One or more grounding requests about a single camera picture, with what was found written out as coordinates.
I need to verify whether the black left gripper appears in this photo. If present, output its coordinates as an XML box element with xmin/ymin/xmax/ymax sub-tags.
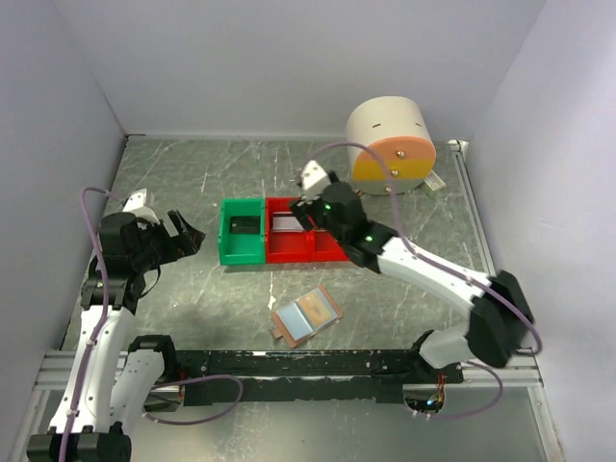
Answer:
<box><xmin>131</xmin><ymin>208</ymin><xmax>204</xmax><ymax>271</ymax></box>

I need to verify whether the white diamond print card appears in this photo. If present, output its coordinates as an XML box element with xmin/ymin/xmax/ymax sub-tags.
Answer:
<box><xmin>271</xmin><ymin>215</ymin><xmax>304</xmax><ymax>232</ymax></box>

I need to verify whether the red plastic bin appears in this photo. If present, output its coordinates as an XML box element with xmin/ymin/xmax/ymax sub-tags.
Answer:
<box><xmin>265</xmin><ymin>197</ymin><xmax>312</xmax><ymax>264</ymax></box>
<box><xmin>310</xmin><ymin>229</ymin><xmax>348</xmax><ymax>263</ymax></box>

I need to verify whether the green plastic bin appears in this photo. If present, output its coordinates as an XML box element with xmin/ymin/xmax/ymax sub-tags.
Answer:
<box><xmin>218</xmin><ymin>197</ymin><xmax>266</xmax><ymax>266</ymax></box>

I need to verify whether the gold numbered card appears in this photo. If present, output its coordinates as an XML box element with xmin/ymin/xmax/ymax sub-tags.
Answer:
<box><xmin>299</xmin><ymin>291</ymin><xmax>335</xmax><ymax>329</ymax></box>

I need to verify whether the brown leather card holder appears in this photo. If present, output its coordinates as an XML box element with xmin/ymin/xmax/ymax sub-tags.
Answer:
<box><xmin>271</xmin><ymin>285</ymin><xmax>344</xmax><ymax>348</ymax></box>

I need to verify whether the white round drawer cabinet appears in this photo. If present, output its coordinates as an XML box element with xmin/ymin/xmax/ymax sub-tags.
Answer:
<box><xmin>346</xmin><ymin>96</ymin><xmax>436</xmax><ymax>195</ymax></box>

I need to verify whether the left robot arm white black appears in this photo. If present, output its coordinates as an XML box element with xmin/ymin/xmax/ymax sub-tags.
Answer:
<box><xmin>26</xmin><ymin>189</ymin><xmax>205</xmax><ymax>461</ymax></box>

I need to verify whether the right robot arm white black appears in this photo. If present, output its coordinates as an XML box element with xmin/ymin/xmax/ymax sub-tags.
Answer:
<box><xmin>289</xmin><ymin>182</ymin><xmax>534</xmax><ymax>383</ymax></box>

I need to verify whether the black card in green bin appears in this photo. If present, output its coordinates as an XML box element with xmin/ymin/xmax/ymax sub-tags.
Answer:
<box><xmin>229</xmin><ymin>216</ymin><xmax>261</xmax><ymax>235</ymax></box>

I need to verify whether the small white green box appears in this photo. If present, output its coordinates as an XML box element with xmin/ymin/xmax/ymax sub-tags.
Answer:
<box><xmin>423</xmin><ymin>170</ymin><xmax>447</xmax><ymax>193</ymax></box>

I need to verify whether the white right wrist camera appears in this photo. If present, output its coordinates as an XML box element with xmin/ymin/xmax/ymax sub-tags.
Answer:
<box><xmin>297</xmin><ymin>160</ymin><xmax>338</xmax><ymax>201</ymax></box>

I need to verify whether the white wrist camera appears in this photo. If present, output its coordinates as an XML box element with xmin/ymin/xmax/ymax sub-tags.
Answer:
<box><xmin>122</xmin><ymin>189</ymin><xmax>160</xmax><ymax>224</ymax></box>
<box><xmin>297</xmin><ymin>160</ymin><xmax>338</xmax><ymax>201</ymax></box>

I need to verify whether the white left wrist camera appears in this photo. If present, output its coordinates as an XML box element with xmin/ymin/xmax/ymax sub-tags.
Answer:
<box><xmin>122</xmin><ymin>189</ymin><xmax>160</xmax><ymax>224</ymax></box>

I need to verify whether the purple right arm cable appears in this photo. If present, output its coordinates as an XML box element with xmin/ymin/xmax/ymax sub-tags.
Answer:
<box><xmin>307</xmin><ymin>141</ymin><xmax>544</xmax><ymax>421</ymax></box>

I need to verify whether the white corner bracket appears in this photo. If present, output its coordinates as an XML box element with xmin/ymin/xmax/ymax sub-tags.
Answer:
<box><xmin>448</xmin><ymin>140</ymin><xmax>469</xmax><ymax>155</ymax></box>

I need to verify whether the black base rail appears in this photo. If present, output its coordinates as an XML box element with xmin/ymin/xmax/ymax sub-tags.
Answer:
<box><xmin>176</xmin><ymin>349</ymin><xmax>463</xmax><ymax>404</ymax></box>

